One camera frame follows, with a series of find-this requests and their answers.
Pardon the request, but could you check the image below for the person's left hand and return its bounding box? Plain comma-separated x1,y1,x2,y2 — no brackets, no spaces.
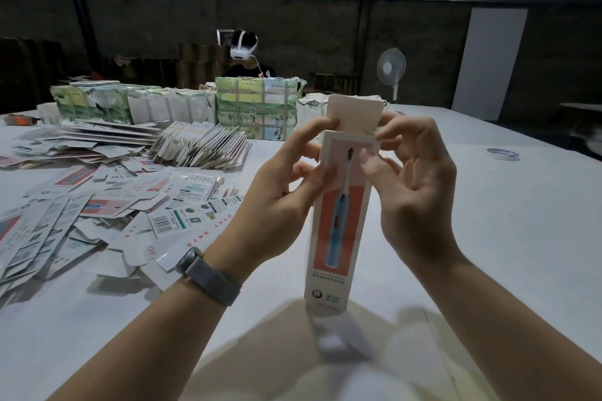
205,116,342,284

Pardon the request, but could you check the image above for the person's right hand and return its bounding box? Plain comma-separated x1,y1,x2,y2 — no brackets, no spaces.
359,112,467,270

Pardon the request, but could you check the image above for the white toothbrush carton box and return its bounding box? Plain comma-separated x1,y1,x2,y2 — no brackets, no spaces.
304,93,387,315

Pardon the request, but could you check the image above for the fanned stack of white cartons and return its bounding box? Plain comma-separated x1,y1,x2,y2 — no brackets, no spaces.
149,122,253,172

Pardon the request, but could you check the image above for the pile of cartons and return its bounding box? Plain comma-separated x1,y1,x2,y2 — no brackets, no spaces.
0,118,248,303

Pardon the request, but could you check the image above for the person's right forearm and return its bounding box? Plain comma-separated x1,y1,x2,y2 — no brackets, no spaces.
414,250,602,401

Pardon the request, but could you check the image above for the person's left forearm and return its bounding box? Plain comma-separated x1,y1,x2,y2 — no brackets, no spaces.
47,274,231,401

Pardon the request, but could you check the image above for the white tape roll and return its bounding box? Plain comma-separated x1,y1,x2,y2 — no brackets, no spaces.
486,147,521,161

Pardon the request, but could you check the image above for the grey band wristwatch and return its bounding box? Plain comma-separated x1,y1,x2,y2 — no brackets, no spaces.
176,246,243,308

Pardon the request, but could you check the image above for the green printed wrapped bundle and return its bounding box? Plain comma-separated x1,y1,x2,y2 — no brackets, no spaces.
215,75,308,142

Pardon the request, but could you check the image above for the white standing fan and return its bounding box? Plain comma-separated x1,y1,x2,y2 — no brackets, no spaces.
376,47,408,102

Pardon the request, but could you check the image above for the dark wooden chair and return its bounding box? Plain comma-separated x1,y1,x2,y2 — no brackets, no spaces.
310,73,361,96

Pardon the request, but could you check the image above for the white board panel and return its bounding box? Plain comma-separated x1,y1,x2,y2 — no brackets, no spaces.
451,8,529,122

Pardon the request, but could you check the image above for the stack of brown cartons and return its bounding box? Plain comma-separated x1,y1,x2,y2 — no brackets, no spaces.
177,41,231,89
0,37,67,110

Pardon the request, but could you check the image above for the row of white wrapped bundles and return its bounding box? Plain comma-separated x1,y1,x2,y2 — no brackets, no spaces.
50,81,219,127

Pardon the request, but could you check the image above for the cluttered side table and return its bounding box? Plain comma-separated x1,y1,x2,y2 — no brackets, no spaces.
561,102,602,157

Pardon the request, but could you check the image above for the small red tape roll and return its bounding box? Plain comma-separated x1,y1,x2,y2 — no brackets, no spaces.
4,113,41,127

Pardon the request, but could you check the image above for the white strapped wrapped bundle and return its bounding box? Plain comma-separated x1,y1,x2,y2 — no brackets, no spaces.
296,92,396,129

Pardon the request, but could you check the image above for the white head-mounted camera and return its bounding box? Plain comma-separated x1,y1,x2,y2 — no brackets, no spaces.
217,29,259,61

